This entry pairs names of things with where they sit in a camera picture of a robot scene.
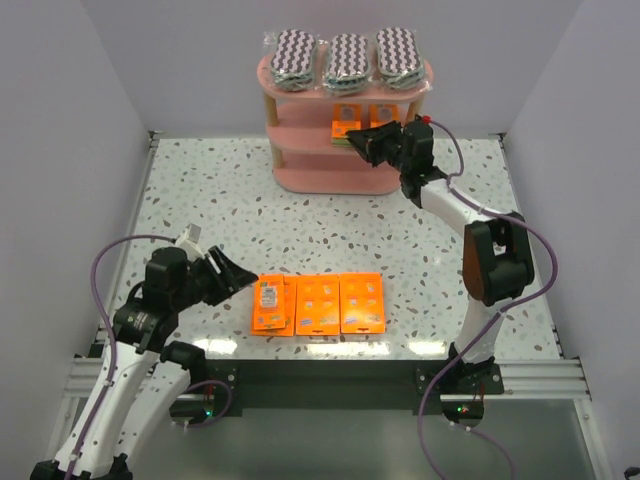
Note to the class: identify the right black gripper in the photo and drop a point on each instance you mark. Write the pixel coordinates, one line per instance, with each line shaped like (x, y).
(378, 145)

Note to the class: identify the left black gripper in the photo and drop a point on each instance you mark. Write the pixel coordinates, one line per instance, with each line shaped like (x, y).
(216, 276)

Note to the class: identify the orange sponge box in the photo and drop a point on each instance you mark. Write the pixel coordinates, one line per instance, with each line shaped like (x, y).
(382, 114)
(269, 303)
(345, 118)

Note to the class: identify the striped sponge pack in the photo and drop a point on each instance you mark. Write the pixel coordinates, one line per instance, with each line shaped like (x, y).
(348, 65)
(401, 66)
(291, 59)

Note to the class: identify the orange flat pack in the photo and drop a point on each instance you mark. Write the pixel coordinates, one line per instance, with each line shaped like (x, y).
(362, 308)
(317, 311)
(290, 285)

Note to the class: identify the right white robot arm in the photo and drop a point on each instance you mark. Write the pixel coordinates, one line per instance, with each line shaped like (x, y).
(497, 263)

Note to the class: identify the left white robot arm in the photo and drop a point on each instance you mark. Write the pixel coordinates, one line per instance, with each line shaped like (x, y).
(144, 370)

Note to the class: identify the pink three-tier shelf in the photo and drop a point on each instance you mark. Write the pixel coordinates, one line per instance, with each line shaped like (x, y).
(298, 126)

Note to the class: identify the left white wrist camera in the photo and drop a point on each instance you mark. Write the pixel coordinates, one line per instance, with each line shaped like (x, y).
(188, 241)

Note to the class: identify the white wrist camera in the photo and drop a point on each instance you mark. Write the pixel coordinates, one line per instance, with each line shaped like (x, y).
(425, 119)
(188, 241)

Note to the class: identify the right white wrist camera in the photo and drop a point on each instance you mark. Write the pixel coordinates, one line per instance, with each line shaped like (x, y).
(425, 119)

